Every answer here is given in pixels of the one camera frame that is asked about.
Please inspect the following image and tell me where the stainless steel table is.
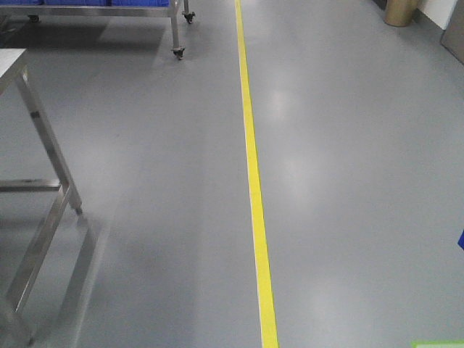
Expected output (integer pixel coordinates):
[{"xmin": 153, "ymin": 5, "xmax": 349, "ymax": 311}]
[{"xmin": 1, "ymin": 49, "xmax": 83, "ymax": 347}]

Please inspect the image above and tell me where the blue bottle-shaped plastic part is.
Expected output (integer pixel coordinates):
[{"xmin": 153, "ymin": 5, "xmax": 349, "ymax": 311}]
[{"xmin": 457, "ymin": 231, "xmax": 464, "ymax": 249}]

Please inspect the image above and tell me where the stainless steel shelf rack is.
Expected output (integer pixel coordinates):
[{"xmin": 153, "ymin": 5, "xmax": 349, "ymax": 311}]
[{"xmin": 1, "ymin": 0, "xmax": 196, "ymax": 60}]

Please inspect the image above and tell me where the brass cylindrical bin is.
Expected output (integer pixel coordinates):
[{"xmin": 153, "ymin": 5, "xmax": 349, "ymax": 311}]
[{"xmin": 384, "ymin": 0, "xmax": 419, "ymax": 28}]

